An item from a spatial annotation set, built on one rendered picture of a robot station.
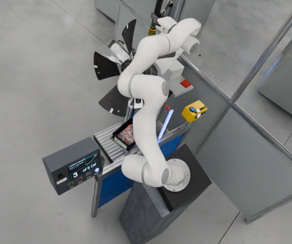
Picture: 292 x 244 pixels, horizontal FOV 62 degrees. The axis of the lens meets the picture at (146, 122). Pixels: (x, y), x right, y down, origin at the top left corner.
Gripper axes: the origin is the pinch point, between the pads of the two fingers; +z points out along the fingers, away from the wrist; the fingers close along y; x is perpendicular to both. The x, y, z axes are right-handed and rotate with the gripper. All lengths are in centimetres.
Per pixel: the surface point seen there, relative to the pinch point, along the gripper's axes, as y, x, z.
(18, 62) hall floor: -34, -165, 188
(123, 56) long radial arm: 8, -54, 32
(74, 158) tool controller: -71, -40, -38
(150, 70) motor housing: 11.6, -47.5, 3.3
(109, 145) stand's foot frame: -4, -157, 16
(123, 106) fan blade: -14, -68, -3
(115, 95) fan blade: -16, -62, 5
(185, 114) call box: 21, -63, -34
